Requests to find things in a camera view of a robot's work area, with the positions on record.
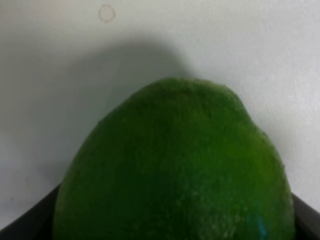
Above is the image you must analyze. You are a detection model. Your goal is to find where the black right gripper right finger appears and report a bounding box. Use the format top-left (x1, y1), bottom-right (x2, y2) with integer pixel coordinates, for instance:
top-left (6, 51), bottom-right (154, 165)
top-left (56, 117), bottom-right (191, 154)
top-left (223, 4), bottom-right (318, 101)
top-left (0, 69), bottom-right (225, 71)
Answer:
top-left (292, 194), bottom-right (320, 240)

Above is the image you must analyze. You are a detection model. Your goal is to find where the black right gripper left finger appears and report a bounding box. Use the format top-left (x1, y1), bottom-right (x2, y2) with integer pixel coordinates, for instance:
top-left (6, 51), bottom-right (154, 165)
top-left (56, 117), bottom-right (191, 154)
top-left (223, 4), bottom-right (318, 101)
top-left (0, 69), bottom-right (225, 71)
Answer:
top-left (0, 186), bottom-right (59, 240)

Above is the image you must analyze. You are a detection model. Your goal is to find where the green lime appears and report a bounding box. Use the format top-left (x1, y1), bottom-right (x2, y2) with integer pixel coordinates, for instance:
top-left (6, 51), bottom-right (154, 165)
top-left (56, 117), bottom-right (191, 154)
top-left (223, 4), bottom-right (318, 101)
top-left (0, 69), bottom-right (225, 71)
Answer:
top-left (52, 78), bottom-right (296, 240)

